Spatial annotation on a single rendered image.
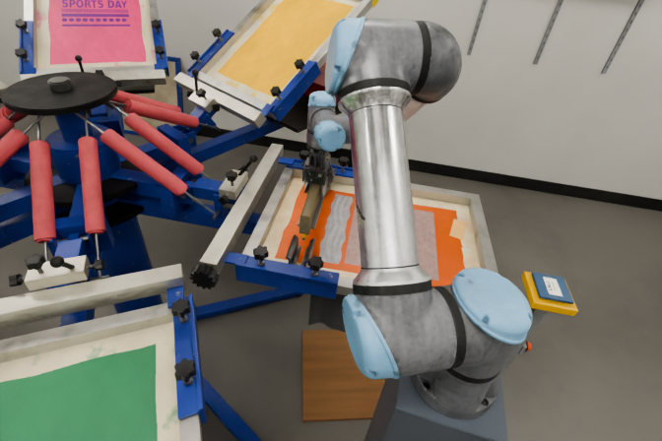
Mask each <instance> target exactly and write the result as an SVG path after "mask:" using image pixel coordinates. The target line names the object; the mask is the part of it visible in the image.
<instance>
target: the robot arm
mask: <svg viewBox="0 0 662 441"><path fill-rule="evenodd" d="M461 69H462V54H461V50H460V47H459V44H458V42H457V41H456V39H455V37H454V36H453V35H452V33H451V32H450V31H448V30H447V29H446V28H444V27H443V26H441V25H439V24H437V23H434V22H430V21H407V20H387V19H368V18H366V17H361V18H344V19H341V20H340V21H338V22H337V23H336V25H335V27H334V29H333V31H332V33H331V37H330V41H329V46H328V52H327V58H326V67H325V91H326V92H324V91H318V92H314V93H312V94H310V96H309V101H308V105H307V106H308V116H307V133H306V142H307V148H308V149H309V157H308V158H307V159H306V162H305V163H304V166H303V170H302V182H303V180H304V187H305V188H304V194H305V192H306V193H307V195H308V192H309V189H310V187H311V184H312V183H313V184H319V185H322V187H321V190H322V191H321V199H323V198H324V197H325V195H326V193H327V191H328V189H329V186H330V183H331V181H332V179H333V169H332V167H333V166H330V163H331V161H330V160H329V158H328V156H329V152H335V151H337V150H339V149H341V148H342V147H343V146H344V144H351V151H352V162H353V174H354V185H355V197H356V209H357V220H358V232H359V244H360V255H361V267H362V268H361V271H360V272H359V273H358V275H357V276H356V277H355V278H354V279H353V294H348V296H345V297H344V299H343V302H342V306H343V310H342V312H343V320H344V325H345V330H346V334H347V338H348V342H349V345H350V349H351V352H352V354H353V357H354V360H355V362H356V364H357V366H358V368H359V370H360V371H361V373H362V374H363V375H364V376H366V377H367V378H369V379H374V380H375V379H386V378H393V379H399V377H402V376H408V375H411V378H412V381H413V384H414V386H415V388H416V390H417V391H418V393H419V394H420V396H421V397H422V398H423V399H424V400H425V402H426V403H427V404H428V405H430V406H431V407H432V408H433V409H435V410H436V411H438V412H440V413H442V414H444V415H446V416H448V417H451V418H455V419H461V420H468V419H474V418H477V417H479V416H481V415H483V414H484V413H486V412H487V411H488V410H489V408H490V407H491V406H492V404H493V403H494V402H495V400H496V398H497V393H498V387H499V373H500V371H501V370H502V369H503V367H504V366H505V364H506V363H507V362H508V360H509V359H510V357H511V356H512V354H513V353H514V352H515V350H516V349H517V347H518V346H519V345H520V344H521V343H523V342H524V341H525V339H526V337H527V332H528V331H529V329H530V327H531V324H532V311H531V307H530V305H529V303H528V301H527V299H526V297H525V296H524V294H523V293H522V292H521V291H520V290H519V289H518V288H517V287H516V286H515V285H514V284H513V283H512V282H511V281H509V280H508V279H506V278H504V277H502V276H501V275H499V274H498V273H495V272H493V271H490V270H487V269H483V268H467V269H464V270H462V271H461V272H459V273H458V275H456V276H455V277H454V278H453V281H452V284H449V285H440V286H432V284H431V276H430V275H429V274H428V273H427V272H426V271H424V270H423V269H422V268H421V266H420V265H419V255H418V246H417V236H416V228H415V218H414V209H413V200H412V190H411V181H410V171H409V163H408V153H407V144H406V134H405V125H404V122H405V121H406V120H408V119H409V118H410V117H411V116H413V115H414V114H415V113H416V112H417V111H419V110H420V109H421V108H422V107H423V106H425V105H426V104H432V103H435V102H437V101H439V100H441V99H442V98H443V97H444V96H446V95H447V94H448V93H449V92H450V91H451V90H452V89H453V88H454V86H455V85H456V83H457V81H458V79H459V76H460V74H461ZM335 95H336V96H337V100H338V108H339V110H340V111H342V112H343V113H344V114H346V115H337V114H336V112H335V106H336V104H335V103H336V97H335Z"/></svg>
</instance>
